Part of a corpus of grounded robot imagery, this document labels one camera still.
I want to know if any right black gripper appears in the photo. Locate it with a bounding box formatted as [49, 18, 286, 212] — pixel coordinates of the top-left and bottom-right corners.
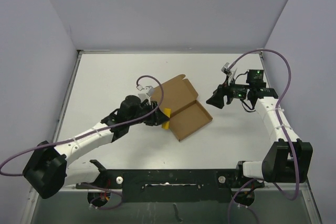
[206, 75, 251, 109]

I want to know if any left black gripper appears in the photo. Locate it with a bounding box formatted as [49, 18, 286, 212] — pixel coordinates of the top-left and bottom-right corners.
[128, 100, 169, 125]

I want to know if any yellow rectangular block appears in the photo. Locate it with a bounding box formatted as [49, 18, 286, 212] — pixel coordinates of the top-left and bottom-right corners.
[161, 108, 172, 130]

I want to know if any brown cardboard box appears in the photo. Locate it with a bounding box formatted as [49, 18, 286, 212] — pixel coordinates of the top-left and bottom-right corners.
[161, 74, 213, 141]

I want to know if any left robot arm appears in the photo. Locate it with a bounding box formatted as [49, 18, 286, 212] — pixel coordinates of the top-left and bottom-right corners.
[23, 95, 170, 199]

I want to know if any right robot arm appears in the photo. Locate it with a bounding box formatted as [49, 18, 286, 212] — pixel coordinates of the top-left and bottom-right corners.
[206, 69, 313, 187]

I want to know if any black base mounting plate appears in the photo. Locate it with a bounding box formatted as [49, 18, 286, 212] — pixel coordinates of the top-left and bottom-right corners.
[76, 160, 249, 203]

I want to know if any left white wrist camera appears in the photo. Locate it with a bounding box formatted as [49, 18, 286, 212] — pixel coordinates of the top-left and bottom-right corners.
[136, 84, 154, 102]

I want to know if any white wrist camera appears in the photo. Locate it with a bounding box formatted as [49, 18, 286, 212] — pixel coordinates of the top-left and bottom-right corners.
[221, 62, 237, 85]
[136, 84, 154, 102]

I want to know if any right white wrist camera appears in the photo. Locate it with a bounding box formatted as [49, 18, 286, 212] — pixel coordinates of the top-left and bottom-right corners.
[221, 62, 237, 85]

